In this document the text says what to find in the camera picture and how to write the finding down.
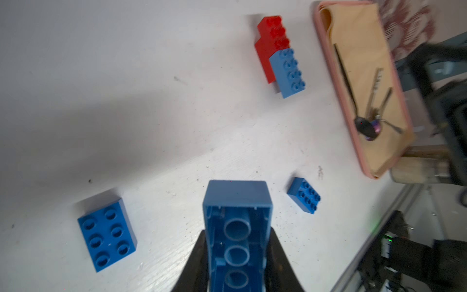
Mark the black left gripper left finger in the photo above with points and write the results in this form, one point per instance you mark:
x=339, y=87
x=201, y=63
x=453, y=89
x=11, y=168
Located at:
x=195, y=275

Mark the small blue lego brick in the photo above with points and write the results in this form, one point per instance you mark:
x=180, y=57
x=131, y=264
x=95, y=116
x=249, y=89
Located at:
x=108, y=234

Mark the long red lego brick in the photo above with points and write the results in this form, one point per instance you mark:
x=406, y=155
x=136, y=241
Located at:
x=273, y=38

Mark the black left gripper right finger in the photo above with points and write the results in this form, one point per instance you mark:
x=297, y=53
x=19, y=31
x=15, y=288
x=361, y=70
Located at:
x=279, y=275

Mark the tan wooden tray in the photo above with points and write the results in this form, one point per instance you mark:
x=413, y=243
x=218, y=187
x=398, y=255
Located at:
x=356, y=28

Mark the blue square lego brick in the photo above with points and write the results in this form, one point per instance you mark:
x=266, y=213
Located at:
x=304, y=195

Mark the purple spoon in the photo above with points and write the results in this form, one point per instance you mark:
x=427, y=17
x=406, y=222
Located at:
x=365, y=127

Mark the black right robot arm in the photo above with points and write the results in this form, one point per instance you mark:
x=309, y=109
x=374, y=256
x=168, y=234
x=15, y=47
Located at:
x=442, y=266

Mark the light blue long lego brick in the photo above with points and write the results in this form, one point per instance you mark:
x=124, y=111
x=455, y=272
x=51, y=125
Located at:
x=288, y=76

